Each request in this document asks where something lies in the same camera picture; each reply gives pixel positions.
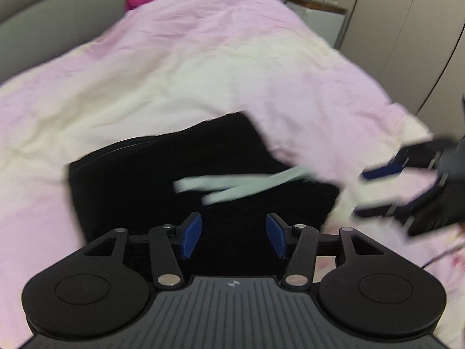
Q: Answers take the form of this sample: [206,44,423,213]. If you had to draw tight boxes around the white nightstand with wooden top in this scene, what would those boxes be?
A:
[268,0,349,49]

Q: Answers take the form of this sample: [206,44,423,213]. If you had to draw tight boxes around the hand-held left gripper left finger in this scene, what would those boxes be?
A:
[83,212,203,289]

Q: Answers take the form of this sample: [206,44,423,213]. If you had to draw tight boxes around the pink floral blanket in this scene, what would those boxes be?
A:
[0,0,465,349]

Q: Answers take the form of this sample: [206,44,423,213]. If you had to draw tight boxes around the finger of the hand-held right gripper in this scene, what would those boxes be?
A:
[352,179,448,227]
[360,137,455,182]

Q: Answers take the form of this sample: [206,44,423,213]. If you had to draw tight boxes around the beige wardrobe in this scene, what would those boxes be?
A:
[334,0,465,147]

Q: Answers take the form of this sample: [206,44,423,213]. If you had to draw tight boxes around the black pants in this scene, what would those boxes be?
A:
[66,111,343,277]

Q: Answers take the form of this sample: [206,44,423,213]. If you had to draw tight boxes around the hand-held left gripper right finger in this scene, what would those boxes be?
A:
[266,212,388,289]

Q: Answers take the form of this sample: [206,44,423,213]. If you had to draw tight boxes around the magenta cloth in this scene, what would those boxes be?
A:
[125,0,165,11]

